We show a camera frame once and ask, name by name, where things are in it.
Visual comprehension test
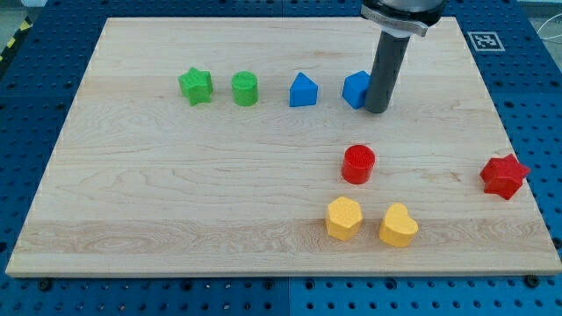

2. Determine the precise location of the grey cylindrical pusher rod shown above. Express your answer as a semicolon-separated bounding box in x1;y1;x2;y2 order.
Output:
364;32;410;114

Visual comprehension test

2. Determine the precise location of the blue cube block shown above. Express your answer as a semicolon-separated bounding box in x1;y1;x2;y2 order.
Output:
342;71;371;109

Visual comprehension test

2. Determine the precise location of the green cylinder block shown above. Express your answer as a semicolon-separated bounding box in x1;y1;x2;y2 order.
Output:
231;71;259;106

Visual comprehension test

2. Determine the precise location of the red cylinder block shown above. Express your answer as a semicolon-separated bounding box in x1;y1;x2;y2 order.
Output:
342;145;376;184

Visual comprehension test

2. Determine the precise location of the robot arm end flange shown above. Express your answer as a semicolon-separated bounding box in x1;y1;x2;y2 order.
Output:
360;0;447;38

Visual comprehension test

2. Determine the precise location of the red star block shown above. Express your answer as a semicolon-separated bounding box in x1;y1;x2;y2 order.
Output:
479;154;530;200

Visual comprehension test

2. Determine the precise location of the yellow hexagon block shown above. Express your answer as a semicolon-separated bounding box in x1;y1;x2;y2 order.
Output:
325;197;364;241

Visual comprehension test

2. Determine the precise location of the black bolt left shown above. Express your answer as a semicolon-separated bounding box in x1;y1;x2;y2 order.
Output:
37;279;52;291

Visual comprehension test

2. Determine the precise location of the white fiducial marker tag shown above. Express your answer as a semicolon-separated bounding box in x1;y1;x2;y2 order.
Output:
468;32;505;52

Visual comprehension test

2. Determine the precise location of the black bolt right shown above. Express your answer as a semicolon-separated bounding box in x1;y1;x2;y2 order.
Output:
524;275;541;289

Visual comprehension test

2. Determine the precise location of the green star block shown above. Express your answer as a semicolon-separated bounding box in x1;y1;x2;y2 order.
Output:
177;68;213;106

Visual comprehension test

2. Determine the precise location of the light wooden board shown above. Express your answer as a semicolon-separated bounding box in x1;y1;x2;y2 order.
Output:
6;18;561;278

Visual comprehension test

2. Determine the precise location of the black bolt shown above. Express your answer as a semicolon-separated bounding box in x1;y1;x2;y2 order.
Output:
524;275;541;289
37;279;52;291

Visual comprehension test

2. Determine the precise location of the yellow heart block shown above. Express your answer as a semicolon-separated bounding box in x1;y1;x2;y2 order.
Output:
378;203;419;248

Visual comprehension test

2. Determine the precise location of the blue triangle block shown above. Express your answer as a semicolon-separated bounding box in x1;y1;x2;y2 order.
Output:
289;72;319;107

